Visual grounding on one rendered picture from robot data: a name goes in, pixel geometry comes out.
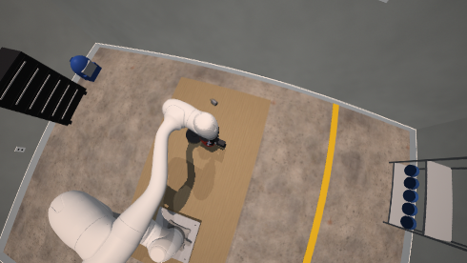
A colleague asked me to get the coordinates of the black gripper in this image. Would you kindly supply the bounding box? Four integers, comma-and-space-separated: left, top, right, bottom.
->
206, 135, 219, 146

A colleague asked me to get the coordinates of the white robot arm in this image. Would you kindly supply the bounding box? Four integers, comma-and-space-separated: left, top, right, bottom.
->
49, 99, 218, 263

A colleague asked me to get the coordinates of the dark grey round disc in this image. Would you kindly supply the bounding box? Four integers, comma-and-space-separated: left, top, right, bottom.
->
186, 129, 200, 143

